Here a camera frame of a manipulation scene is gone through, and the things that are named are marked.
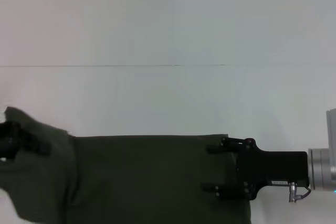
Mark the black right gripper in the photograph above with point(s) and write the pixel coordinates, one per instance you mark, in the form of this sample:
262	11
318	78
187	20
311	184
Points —
275	167

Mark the dark green t-shirt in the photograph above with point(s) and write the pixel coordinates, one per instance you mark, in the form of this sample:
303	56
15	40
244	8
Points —
131	176

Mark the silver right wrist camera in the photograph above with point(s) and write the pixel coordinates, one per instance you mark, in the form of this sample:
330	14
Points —
332	129

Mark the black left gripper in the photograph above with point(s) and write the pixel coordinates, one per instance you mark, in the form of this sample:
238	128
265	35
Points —
9	140

